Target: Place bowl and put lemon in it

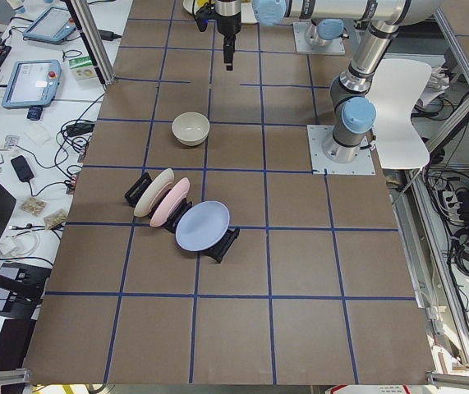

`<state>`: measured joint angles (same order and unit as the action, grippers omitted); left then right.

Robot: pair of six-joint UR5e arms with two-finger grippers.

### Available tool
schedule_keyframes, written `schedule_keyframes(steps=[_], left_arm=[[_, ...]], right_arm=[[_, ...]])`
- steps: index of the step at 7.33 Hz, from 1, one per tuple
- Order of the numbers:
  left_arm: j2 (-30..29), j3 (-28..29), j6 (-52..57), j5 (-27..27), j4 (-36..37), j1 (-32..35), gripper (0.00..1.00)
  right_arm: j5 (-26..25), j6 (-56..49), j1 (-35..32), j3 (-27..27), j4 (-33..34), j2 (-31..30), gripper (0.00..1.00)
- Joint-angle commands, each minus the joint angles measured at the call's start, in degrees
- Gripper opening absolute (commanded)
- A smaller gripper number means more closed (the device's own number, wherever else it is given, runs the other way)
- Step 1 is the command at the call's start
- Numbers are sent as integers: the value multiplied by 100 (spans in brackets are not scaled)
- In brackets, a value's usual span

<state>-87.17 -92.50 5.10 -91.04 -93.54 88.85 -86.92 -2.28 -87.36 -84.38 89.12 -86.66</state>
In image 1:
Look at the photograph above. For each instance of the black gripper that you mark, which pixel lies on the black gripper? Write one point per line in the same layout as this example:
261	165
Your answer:
228	20

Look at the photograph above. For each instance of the white ceramic bowl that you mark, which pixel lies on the white ceramic bowl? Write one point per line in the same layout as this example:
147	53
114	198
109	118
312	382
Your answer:
191	128

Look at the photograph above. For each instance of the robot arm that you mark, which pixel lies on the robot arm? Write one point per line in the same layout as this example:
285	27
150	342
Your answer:
355	115
266	12

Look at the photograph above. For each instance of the black power adapter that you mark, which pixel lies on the black power adapter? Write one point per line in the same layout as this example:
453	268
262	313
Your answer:
108	35

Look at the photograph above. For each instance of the green white small box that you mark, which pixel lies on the green white small box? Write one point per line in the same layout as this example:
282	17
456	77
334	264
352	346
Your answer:
82	68

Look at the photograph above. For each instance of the pink plate in rack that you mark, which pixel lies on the pink plate in rack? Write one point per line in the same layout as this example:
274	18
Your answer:
170	202

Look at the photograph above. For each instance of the white plastic chair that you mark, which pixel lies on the white plastic chair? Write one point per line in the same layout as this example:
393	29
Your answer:
395	88

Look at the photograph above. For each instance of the teach pendant tablet far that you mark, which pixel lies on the teach pendant tablet far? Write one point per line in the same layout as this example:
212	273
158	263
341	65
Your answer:
53	26

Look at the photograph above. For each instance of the teach pendant tablet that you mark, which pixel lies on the teach pendant tablet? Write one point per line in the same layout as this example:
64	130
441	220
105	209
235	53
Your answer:
32	84
53	26

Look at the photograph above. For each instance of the beige plate in rack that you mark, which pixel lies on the beige plate in rack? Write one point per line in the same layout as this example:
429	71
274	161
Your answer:
153	194

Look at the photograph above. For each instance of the lavender plate in rack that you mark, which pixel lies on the lavender plate in rack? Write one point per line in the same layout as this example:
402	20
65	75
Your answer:
203	226

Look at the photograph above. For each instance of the teach pendant tablet near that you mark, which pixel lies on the teach pendant tablet near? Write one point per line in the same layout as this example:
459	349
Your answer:
32	84

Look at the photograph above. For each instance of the black dish rack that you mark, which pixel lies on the black dish rack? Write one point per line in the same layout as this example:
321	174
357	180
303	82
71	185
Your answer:
216	252

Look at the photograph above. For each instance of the black phone on desk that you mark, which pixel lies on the black phone on desk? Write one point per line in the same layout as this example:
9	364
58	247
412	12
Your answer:
22	169

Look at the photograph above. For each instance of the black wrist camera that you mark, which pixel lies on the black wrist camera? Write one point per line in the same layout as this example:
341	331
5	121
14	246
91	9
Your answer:
202	16

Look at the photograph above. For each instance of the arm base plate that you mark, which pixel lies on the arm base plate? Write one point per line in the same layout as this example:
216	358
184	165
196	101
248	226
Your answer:
323	38
327	157

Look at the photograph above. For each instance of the aluminium frame post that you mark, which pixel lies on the aluminium frame post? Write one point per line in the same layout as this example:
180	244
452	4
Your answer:
85	23

